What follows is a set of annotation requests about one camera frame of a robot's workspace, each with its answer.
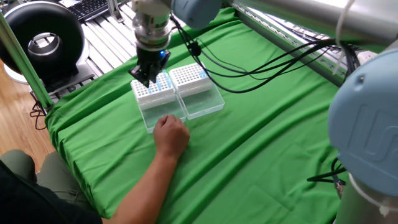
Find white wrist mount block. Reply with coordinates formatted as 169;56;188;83
130;0;172;15

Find dark wrist camera cable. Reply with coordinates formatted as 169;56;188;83
169;14;346;94

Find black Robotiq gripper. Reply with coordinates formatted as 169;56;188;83
129;46;172;88

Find black computer keyboard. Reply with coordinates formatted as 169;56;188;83
68;0;127;21

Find green tinted aluminium post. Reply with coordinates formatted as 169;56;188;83
0;11;54;110

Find person's bare forearm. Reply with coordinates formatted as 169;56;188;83
102;152;181;224

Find black shirt sleeve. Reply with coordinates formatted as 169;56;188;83
0;160;103;224

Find small metal bracket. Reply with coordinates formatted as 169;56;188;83
106;0;126;24

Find clear plastic rack lid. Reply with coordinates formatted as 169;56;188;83
138;94;187;134
178;83;226;121

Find person's hand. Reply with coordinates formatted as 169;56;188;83
153;114;191;161

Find grey aluminium frame rail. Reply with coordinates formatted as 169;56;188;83
231;2;346;88

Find grey device stand base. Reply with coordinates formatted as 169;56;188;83
2;60;96;94

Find black cable with connector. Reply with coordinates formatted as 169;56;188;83
306;157;348;198

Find tangled black floor cable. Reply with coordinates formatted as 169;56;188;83
29;91;48;131

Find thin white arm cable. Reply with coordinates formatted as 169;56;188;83
331;0;357;75

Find grey trouser leg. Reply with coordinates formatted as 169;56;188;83
0;149;94;212

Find green table cloth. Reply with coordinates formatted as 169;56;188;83
45;6;349;224

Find black ring-shaped device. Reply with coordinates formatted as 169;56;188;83
0;1;86;82

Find white power strip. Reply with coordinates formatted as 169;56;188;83
357;49;379;65

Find black table cable bundle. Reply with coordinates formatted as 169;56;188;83
264;37;361;75

